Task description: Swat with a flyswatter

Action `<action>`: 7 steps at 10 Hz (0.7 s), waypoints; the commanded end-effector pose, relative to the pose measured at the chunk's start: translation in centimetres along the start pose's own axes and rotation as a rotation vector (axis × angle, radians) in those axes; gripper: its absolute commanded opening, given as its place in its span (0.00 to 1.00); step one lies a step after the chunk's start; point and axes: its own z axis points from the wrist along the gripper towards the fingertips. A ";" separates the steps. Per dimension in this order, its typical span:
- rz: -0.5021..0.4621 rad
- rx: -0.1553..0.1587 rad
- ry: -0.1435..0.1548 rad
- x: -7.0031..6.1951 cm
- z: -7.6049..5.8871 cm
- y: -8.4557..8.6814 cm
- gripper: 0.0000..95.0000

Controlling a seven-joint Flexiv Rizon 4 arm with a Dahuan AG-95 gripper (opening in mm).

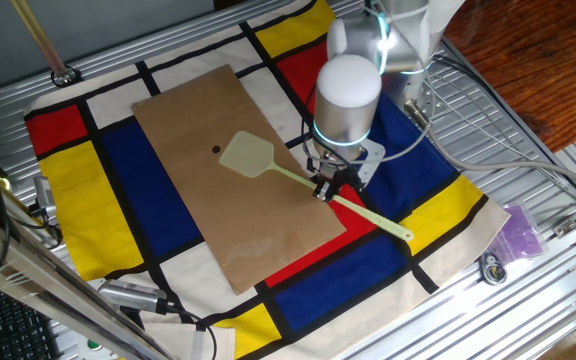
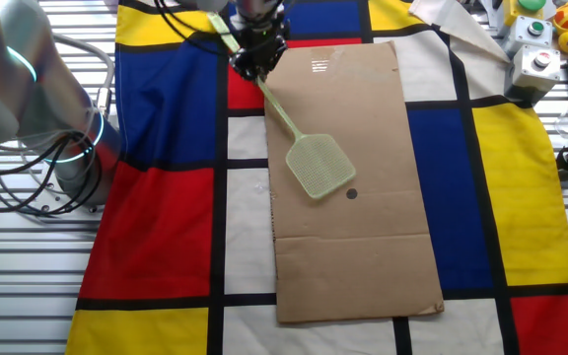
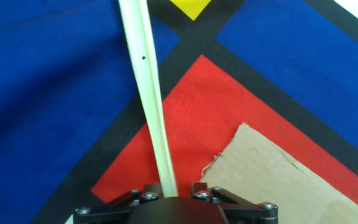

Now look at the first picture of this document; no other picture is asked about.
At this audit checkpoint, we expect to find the small metal corner bracket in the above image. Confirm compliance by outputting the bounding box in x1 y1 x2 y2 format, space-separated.
551 217 576 239

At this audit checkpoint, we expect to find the small round metal part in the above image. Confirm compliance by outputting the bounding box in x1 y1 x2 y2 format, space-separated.
478 249 509 287

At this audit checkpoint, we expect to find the light green plastic flyswatter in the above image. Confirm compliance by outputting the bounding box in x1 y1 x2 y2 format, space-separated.
217 129 415 243

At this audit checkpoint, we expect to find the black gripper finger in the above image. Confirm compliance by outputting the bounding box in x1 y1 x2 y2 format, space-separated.
311 179 330 201
325 179 344 204

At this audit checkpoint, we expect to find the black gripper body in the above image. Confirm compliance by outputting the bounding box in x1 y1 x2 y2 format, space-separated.
307 156 365 190

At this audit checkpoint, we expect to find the small grey camera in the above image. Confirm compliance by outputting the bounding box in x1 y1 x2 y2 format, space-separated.
32 175 59 219

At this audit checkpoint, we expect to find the colour block cloth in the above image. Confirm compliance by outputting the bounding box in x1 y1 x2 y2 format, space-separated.
22 0 512 360

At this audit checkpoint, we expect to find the black camera cable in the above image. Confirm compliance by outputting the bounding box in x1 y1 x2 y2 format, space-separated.
165 299 219 360

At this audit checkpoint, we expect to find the grey base cable with connector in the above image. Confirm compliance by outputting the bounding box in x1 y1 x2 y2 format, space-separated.
402 98 576 197

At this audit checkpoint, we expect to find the purple plastic bag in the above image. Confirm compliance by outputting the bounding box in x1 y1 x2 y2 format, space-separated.
487 202 549 266

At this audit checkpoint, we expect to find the metal pole with ring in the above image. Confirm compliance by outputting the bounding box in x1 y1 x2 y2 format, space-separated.
10 0 82 89

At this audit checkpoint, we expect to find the silver wrist mount bracket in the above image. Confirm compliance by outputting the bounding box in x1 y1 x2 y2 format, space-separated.
355 139 387 184

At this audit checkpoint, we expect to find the white box green button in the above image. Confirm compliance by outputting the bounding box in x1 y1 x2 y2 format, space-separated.
75 335 119 360

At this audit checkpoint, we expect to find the brown cardboard sheet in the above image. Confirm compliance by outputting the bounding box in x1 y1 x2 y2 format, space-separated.
131 63 348 296

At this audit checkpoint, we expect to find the black keyboard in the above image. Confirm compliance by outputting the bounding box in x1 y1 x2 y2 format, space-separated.
0 279 62 360

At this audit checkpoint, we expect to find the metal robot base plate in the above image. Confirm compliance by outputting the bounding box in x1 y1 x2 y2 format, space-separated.
417 59 452 121

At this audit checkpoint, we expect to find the aluminium frame bar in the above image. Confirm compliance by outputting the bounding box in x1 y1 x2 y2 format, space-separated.
0 204 174 360

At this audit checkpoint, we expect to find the silver ribbed camera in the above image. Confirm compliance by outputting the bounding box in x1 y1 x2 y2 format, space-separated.
97 278 169 315

